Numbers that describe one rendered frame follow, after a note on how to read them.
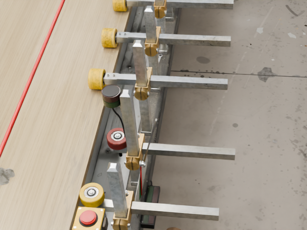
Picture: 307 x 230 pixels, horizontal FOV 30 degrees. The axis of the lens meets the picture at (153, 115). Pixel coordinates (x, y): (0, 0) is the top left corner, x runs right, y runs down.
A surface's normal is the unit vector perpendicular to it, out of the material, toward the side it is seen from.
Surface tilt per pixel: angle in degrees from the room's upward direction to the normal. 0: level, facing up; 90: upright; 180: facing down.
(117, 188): 90
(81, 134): 0
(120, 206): 90
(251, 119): 0
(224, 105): 0
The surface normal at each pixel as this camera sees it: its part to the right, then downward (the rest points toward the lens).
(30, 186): -0.06, -0.69
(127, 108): -0.14, 0.72
